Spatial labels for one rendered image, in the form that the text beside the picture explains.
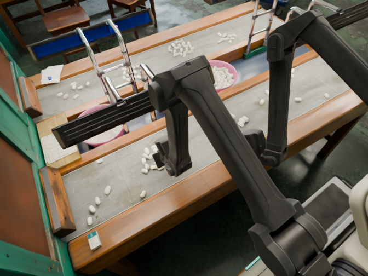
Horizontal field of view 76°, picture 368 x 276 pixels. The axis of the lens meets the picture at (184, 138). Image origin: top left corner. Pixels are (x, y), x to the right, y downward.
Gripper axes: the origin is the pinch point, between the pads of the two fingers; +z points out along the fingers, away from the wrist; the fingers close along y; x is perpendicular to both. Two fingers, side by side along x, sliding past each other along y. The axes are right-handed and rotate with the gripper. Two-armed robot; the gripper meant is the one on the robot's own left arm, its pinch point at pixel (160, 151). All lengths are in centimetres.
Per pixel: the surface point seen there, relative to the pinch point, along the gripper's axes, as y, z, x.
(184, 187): -1.8, -10.3, 15.4
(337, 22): -101, -13, -24
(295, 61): -103, 18, -9
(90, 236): 38.5, -11.8, 14.0
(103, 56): -1, 72, -55
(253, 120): -52, 3, 7
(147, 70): -6.4, -7.4, -34.3
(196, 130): -23.0, 10.0, 1.1
